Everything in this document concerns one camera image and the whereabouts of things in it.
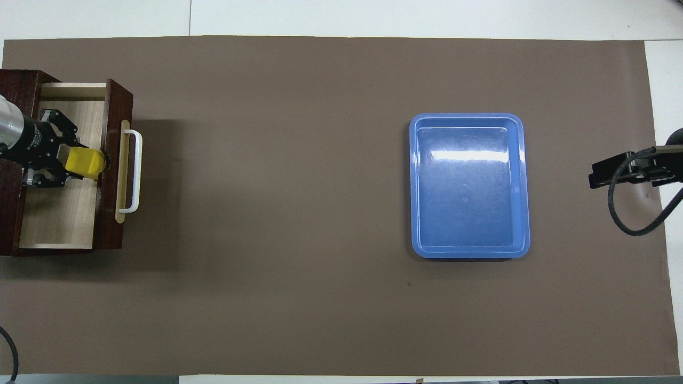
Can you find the wooden drawer with dark front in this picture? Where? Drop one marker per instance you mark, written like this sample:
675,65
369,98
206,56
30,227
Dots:
58,218

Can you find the yellow block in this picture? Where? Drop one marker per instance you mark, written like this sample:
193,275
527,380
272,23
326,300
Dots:
85,162

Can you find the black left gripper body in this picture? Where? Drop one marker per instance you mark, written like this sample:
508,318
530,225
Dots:
34,144

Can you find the blue plastic tray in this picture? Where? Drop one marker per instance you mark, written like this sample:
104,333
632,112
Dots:
469,213

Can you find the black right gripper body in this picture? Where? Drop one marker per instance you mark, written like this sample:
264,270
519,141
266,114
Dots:
667,168

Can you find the brown table mat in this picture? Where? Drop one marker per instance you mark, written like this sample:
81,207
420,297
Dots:
267,160

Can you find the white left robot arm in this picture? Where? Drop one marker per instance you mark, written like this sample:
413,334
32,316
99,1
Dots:
8,125

